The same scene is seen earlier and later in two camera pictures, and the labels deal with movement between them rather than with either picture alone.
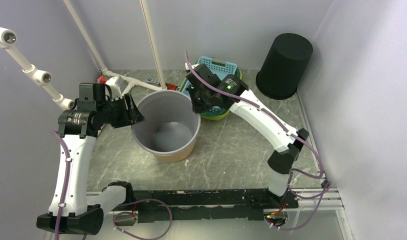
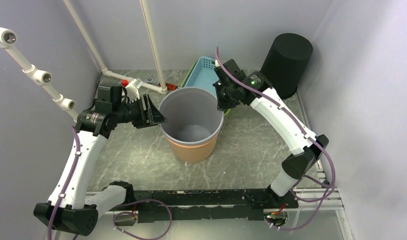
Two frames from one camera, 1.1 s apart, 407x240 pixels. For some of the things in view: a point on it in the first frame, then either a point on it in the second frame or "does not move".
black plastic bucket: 284,66 does not move
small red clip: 171,86 does not move
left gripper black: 132,115 to 150,117
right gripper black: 197,107 to 221,105
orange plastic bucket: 168,147 to 194,154
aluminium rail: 317,204 does not move
